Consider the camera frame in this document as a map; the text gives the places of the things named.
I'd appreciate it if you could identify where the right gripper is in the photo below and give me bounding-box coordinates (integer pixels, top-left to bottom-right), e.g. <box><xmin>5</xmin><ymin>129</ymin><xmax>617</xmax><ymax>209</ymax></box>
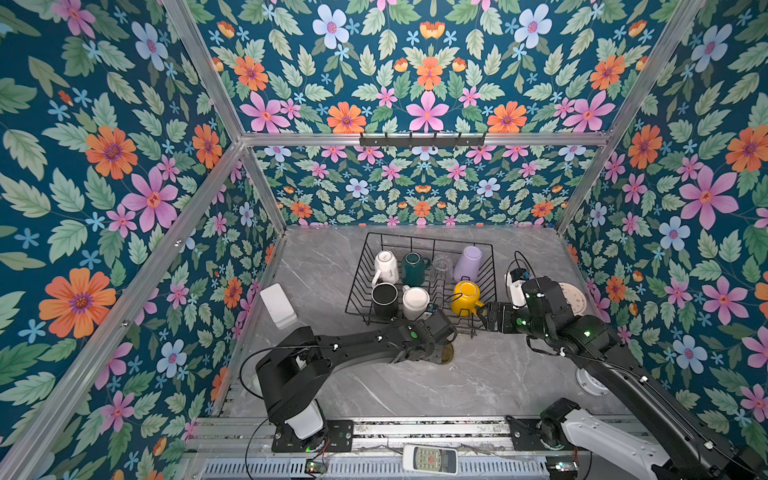
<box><xmin>474</xmin><ymin>301</ymin><xmax>552</xmax><ymax>345</ymax></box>

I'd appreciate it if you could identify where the yellow mug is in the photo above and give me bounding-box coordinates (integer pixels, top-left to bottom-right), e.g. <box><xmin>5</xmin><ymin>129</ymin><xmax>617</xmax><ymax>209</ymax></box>
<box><xmin>450</xmin><ymin>280</ymin><xmax>484</xmax><ymax>317</ymax></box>

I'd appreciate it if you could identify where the lilac cup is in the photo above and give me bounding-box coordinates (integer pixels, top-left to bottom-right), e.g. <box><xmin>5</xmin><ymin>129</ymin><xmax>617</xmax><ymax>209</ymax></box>
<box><xmin>453</xmin><ymin>245</ymin><xmax>483</xmax><ymax>282</ymax></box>

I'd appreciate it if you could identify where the amber glass cup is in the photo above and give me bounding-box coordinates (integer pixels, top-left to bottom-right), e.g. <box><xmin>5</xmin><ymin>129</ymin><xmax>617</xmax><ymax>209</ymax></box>
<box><xmin>439</xmin><ymin>343</ymin><xmax>455</xmax><ymax>365</ymax></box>

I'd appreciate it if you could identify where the red inside white mug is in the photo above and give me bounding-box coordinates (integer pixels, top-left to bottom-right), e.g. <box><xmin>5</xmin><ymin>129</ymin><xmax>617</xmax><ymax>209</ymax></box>
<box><xmin>402</xmin><ymin>285</ymin><xmax>430</xmax><ymax>321</ymax></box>

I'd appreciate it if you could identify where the green mug cream inside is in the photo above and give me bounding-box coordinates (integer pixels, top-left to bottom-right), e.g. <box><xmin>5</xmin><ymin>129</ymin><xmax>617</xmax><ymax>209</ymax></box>
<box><xmin>403</xmin><ymin>251</ymin><xmax>431</xmax><ymax>287</ymax></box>

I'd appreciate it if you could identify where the black mug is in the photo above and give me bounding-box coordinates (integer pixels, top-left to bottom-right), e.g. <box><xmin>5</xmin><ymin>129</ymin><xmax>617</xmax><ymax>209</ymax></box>
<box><xmin>372</xmin><ymin>282</ymin><xmax>399</xmax><ymax>321</ymax></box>

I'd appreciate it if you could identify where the clear glass cup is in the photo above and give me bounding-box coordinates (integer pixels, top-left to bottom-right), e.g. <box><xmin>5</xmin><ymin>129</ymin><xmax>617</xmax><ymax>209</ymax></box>
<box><xmin>431</xmin><ymin>254</ymin><xmax>453</xmax><ymax>285</ymax></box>

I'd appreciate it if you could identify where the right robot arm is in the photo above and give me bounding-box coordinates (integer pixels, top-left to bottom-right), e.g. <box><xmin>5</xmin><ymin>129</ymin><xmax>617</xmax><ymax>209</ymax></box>
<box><xmin>478</xmin><ymin>276</ymin><xmax>766</xmax><ymax>479</ymax></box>

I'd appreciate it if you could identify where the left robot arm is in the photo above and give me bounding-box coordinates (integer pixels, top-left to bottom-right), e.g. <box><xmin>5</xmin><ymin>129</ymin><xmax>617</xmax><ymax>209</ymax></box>
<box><xmin>256</xmin><ymin>311</ymin><xmax>457</xmax><ymax>440</ymax></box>

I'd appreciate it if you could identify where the white round alarm clock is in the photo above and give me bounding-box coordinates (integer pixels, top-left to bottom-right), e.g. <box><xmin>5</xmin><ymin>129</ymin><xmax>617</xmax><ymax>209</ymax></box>
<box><xmin>576</xmin><ymin>368</ymin><xmax>609</xmax><ymax>397</ymax></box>

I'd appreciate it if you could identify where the white remote control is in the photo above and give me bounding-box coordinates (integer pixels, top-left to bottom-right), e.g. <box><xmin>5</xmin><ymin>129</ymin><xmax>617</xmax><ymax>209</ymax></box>
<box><xmin>402</xmin><ymin>444</ymin><xmax>459</xmax><ymax>476</ymax></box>

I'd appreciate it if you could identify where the white rectangular box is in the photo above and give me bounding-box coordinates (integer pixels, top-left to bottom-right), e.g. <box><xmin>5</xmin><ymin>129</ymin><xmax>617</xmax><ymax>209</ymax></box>
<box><xmin>260</xmin><ymin>283</ymin><xmax>298</xmax><ymax>330</ymax></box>

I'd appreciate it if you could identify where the black wire dish rack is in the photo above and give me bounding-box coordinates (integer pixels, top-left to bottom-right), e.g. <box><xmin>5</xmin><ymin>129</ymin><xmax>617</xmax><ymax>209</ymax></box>
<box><xmin>344</xmin><ymin>232</ymin><xmax>501</xmax><ymax>335</ymax></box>

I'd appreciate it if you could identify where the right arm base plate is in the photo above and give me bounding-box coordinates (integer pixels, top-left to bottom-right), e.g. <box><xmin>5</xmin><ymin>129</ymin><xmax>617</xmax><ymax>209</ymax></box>
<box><xmin>504</xmin><ymin>415</ymin><xmax>543</xmax><ymax>451</ymax></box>

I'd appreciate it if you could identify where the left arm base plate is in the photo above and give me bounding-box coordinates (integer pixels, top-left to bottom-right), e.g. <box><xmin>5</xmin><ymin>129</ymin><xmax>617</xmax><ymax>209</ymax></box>
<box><xmin>271</xmin><ymin>420</ymin><xmax>354</xmax><ymax>453</ymax></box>

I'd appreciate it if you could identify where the black hook rail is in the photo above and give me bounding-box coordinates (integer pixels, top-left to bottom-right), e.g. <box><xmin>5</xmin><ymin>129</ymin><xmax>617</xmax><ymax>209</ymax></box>
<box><xmin>358</xmin><ymin>132</ymin><xmax>486</xmax><ymax>149</ymax></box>

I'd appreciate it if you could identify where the aluminium frame post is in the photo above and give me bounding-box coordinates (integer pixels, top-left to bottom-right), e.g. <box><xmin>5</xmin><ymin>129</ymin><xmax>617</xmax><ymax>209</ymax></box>
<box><xmin>164</xmin><ymin>0</ymin><xmax>287</xmax><ymax>237</ymax></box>

